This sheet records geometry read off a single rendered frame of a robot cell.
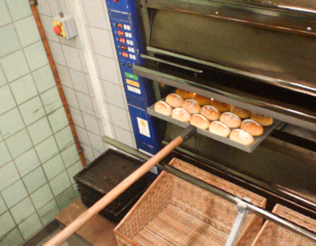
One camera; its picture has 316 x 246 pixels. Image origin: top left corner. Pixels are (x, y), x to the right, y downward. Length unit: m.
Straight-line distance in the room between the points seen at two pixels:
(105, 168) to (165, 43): 0.80
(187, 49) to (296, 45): 0.47
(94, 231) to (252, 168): 0.91
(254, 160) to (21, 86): 1.45
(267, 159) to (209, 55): 0.51
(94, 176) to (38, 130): 0.66
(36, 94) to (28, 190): 0.64
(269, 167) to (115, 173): 0.83
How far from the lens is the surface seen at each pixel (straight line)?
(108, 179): 2.13
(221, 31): 1.59
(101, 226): 2.22
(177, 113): 1.75
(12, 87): 2.52
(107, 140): 1.77
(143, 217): 2.10
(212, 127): 1.65
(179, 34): 1.71
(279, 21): 1.43
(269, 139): 1.68
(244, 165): 1.83
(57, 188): 2.97
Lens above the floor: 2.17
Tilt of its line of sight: 36 degrees down
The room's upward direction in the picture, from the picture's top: 7 degrees counter-clockwise
